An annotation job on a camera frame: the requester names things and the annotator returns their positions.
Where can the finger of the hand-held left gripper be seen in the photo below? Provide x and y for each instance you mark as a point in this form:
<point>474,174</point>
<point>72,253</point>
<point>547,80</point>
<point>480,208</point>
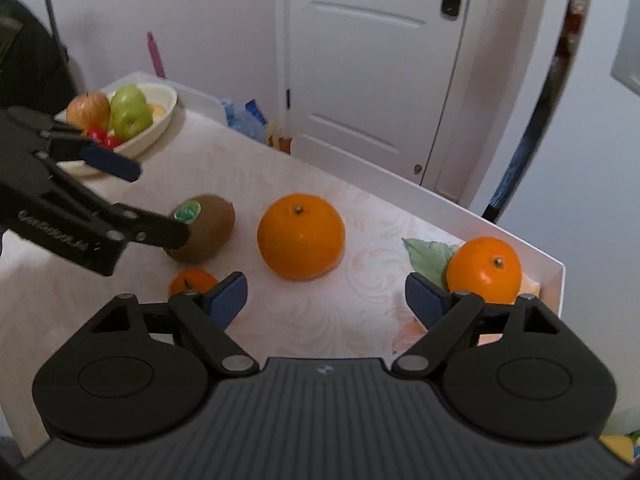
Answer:
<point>112,164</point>
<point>160,234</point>

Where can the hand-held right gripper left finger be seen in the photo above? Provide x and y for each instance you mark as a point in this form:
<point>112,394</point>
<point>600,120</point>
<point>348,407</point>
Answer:
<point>227,299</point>

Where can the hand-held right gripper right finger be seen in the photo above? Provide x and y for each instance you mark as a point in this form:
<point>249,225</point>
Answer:
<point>422,296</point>

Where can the small red fruit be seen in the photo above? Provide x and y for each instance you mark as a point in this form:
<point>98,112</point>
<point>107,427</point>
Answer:
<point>114,141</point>
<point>95,133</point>

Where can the brown kiwi with green sticker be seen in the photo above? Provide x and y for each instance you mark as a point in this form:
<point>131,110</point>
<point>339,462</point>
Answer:
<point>210,231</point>

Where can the green apple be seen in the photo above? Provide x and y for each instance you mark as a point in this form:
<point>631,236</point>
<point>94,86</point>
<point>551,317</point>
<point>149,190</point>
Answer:
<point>131,112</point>

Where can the cream oval cartoon bowl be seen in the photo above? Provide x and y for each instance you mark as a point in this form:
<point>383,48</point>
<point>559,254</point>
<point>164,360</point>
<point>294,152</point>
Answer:
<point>156,127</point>

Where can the yellow-red apple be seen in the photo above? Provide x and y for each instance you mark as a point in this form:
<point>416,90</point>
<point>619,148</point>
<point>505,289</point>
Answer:
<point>87,110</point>

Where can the small tangerine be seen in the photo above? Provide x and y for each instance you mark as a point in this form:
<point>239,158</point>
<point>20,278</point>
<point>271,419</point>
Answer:
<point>192,282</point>

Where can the medium orange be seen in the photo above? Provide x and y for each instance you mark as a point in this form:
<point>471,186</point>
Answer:
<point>482,271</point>

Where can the large orange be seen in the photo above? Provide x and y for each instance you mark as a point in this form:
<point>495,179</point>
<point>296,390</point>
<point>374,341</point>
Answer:
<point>300,237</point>

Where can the white table with raised rim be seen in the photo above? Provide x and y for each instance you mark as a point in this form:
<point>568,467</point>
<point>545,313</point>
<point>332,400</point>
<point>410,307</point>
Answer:
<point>380,189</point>

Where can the pink plastic stick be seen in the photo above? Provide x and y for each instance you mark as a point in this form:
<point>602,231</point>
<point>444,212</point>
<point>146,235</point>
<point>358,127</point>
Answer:
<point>156,55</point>

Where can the dark furniture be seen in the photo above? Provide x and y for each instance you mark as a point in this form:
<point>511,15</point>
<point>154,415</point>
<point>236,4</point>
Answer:
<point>30,60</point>

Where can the clear blue plastic bag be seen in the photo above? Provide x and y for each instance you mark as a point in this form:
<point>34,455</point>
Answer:
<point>245,120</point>

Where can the floral tablecloth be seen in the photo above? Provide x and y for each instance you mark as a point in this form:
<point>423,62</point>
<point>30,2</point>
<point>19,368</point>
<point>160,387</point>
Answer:
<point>300,172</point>

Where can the white panel door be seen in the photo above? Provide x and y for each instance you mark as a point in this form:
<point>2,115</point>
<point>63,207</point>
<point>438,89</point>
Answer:
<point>370,85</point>

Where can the white sliding door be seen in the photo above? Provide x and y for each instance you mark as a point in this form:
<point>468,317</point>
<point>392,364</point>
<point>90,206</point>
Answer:
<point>600,170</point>

